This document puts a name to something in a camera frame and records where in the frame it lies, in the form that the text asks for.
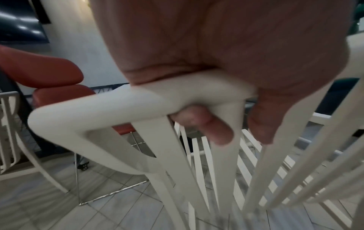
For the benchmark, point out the white slatted chair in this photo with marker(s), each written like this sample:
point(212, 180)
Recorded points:
point(11, 134)
point(251, 155)
point(182, 94)

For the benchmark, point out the person's left hand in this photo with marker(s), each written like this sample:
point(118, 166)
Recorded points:
point(216, 40)

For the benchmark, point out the dark wall screen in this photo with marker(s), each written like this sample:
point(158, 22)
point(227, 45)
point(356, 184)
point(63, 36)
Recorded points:
point(20, 20)

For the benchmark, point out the red bar stool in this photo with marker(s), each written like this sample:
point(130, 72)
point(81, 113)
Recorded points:
point(51, 69)

